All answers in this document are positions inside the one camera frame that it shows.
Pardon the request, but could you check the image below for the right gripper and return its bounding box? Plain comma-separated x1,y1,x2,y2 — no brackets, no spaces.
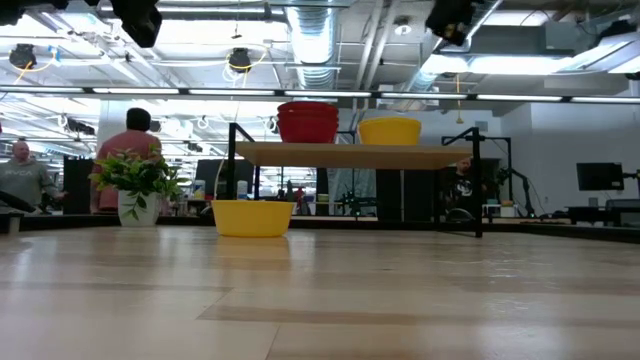
425,0,474,46

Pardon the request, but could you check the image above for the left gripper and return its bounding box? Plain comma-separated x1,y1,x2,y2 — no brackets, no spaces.
110,0,164,49

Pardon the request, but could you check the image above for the yellow plastic bowl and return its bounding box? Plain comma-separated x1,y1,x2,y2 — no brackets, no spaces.
210,199,296,239
357,116,423,147

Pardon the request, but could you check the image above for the black round ceiling device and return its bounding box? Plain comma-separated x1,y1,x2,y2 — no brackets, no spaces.
228,47,253,74
8,42,38,70

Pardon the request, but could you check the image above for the person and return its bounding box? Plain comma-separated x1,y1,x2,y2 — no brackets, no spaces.
0,140,69,214
442,157,484,221
90,107,164,215

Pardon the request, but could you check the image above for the wooden shelf with black legs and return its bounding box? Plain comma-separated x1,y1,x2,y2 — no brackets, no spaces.
228,122,485,239

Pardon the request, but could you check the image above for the black computer monitor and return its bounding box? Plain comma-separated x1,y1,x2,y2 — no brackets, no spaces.
575,162,625,192
194,158,256,201

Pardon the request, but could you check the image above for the black cabinet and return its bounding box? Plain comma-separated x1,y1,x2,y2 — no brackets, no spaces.
63,157,96,215

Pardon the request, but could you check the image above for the green plant in white pot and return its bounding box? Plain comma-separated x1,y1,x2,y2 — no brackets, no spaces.
88,144,190,229

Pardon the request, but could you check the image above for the black low table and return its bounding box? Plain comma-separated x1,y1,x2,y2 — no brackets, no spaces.
567,198,640,227

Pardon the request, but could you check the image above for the silver ventilation duct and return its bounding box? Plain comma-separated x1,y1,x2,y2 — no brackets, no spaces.
399,0,501,94
285,0,341,91

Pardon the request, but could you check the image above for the yellow hanging cord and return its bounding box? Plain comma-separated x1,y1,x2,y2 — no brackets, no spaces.
453,73,465,125

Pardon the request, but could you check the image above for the black aluminium table frame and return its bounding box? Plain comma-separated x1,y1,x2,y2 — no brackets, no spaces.
0,212,640,245

